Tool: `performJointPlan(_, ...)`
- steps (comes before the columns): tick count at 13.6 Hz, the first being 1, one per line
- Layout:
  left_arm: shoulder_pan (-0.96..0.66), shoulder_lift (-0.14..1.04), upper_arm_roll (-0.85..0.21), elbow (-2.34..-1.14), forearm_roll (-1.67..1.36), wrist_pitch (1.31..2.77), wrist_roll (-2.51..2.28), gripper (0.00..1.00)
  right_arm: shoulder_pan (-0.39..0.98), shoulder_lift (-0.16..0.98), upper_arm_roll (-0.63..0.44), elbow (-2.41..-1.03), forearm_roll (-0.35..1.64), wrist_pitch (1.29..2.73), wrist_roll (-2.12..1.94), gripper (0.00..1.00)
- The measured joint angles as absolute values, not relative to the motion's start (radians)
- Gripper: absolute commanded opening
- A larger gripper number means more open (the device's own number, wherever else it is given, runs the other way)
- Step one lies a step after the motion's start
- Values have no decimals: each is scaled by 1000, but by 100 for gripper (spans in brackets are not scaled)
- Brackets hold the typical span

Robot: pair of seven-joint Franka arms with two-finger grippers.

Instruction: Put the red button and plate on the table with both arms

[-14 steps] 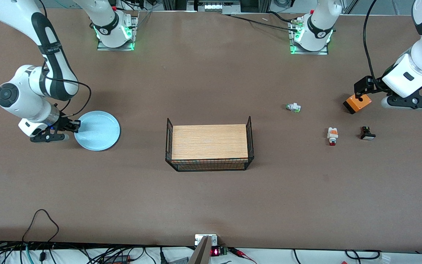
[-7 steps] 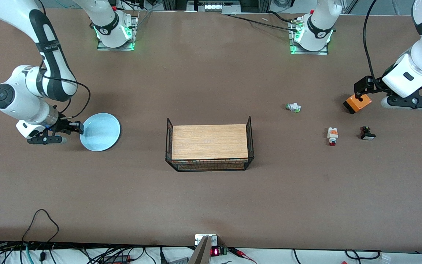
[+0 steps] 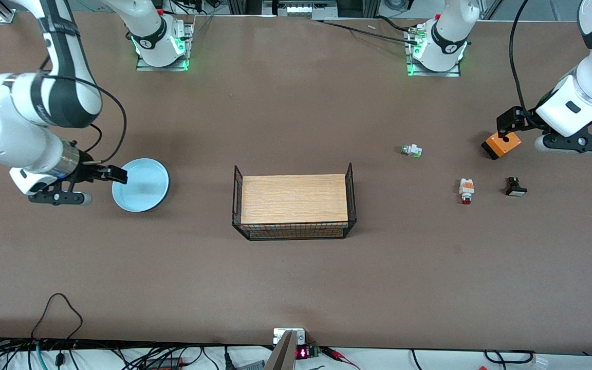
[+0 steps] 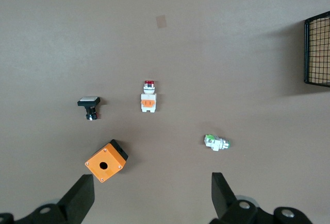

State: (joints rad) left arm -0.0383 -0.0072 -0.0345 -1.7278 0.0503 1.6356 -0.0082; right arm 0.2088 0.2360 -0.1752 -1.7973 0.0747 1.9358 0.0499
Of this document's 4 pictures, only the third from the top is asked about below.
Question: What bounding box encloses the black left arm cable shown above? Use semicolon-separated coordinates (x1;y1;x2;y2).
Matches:
509;0;546;131

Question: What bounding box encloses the light blue round plate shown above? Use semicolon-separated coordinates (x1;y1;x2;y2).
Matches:
112;158;171;213

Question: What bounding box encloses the long black table cable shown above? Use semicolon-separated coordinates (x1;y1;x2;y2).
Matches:
312;15;430;45

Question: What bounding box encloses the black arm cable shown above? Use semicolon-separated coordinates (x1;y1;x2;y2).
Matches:
509;0;546;131
39;55;128;165

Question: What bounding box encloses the grey metal bar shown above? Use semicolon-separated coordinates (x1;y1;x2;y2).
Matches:
263;330;298;370

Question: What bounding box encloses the red clip lead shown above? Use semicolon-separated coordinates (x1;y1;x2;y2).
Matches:
321;347;361;370

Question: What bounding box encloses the thin black cable loop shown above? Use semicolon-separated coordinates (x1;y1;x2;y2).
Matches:
483;349;536;365

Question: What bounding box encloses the aluminium frame with white unit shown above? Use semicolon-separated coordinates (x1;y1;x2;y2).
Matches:
227;0;382;21

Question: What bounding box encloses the red push button white body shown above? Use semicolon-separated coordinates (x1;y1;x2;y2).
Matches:
458;177;476;206

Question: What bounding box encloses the orange box with round hole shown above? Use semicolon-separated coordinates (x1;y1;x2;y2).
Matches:
481;131;523;161

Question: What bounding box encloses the white rectangular button black body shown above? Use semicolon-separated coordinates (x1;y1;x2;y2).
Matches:
505;176;528;197

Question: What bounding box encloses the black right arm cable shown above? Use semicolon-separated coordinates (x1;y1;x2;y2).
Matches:
39;55;128;165

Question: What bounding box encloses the black wire mesh basket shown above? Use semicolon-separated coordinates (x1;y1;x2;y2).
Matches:
231;162;358;242

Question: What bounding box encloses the wooden board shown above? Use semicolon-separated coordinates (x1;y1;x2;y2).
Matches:
240;174;349;225

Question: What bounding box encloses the small white box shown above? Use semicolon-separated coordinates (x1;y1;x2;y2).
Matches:
273;327;306;345

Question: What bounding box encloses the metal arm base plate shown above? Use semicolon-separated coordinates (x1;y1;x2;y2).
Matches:
136;21;193;72
405;25;462;78

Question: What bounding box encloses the black looped cable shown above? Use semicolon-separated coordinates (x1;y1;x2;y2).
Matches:
31;292;84;341

